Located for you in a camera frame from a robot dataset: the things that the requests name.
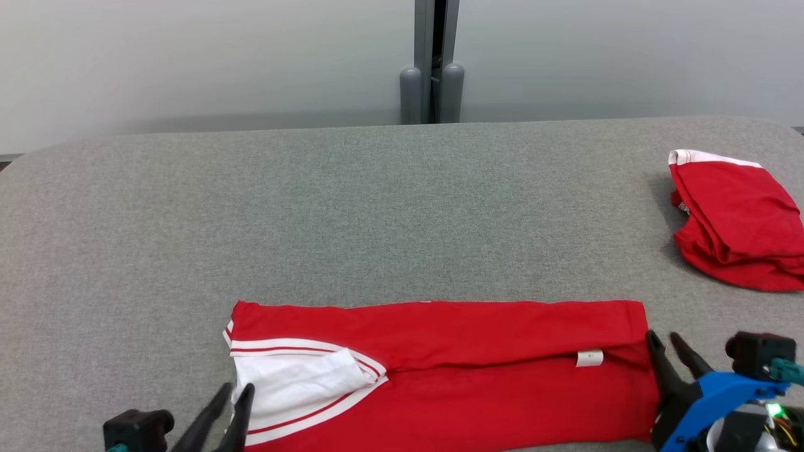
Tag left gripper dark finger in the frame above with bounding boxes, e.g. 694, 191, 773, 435
171, 383, 234, 452
217, 383, 256, 452

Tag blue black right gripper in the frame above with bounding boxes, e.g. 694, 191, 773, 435
646, 329, 804, 452

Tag red shorts with white stripe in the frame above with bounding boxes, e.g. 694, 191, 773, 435
668, 149, 804, 293

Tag red shirt with white sleeves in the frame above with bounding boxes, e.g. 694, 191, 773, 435
223, 299, 661, 452

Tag grey fabric table cover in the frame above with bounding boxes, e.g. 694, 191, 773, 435
0, 116, 804, 452

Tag right black cable teal plug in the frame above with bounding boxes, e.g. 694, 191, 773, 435
769, 358, 804, 387

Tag grey vertical partition post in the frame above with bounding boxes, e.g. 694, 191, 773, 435
415, 0, 460, 125

